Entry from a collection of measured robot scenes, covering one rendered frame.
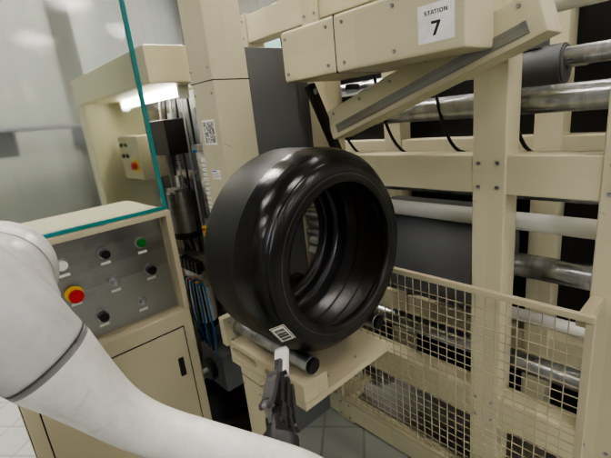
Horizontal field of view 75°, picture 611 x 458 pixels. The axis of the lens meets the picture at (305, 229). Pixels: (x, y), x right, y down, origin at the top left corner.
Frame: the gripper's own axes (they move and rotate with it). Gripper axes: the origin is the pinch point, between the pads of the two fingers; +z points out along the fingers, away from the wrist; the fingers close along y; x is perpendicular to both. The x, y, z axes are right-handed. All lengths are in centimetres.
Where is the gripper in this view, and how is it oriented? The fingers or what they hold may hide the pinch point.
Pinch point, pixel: (281, 362)
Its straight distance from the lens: 94.8
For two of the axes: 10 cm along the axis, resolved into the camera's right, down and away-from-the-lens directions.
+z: -0.3, -6.1, 7.9
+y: 4.6, 6.9, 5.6
